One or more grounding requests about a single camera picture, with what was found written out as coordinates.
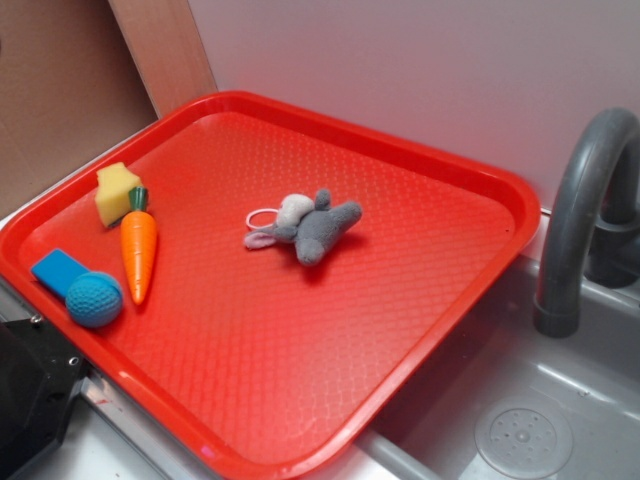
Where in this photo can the grey plush bunny toy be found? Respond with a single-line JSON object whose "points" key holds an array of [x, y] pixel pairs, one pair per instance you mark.
{"points": [[312, 226]]}

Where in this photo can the blue rectangular toy block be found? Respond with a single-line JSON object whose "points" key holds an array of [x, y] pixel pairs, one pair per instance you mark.
{"points": [[57, 271]]}

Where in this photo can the blue dimpled toy ball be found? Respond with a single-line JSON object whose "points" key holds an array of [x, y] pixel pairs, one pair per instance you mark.
{"points": [[94, 300]]}

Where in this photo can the yellow toy cheese wedge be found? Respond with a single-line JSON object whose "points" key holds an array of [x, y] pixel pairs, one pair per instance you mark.
{"points": [[114, 183]]}

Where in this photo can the grey toy sink faucet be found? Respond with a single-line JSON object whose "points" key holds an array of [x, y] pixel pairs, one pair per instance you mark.
{"points": [[593, 231]]}

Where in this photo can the grey toy sink basin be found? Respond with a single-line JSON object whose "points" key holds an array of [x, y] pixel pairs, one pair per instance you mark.
{"points": [[498, 400]]}

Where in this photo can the orange toy carrot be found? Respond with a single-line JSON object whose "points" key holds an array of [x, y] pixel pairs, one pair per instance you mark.
{"points": [[139, 237]]}

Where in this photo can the red plastic tray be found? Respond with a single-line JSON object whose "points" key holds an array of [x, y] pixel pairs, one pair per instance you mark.
{"points": [[262, 367]]}

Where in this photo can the wooden board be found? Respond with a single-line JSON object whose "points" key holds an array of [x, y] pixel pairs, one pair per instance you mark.
{"points": [[167, 49]]}

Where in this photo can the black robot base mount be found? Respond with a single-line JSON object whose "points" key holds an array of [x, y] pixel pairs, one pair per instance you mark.
{"points": [[41, 377]]}

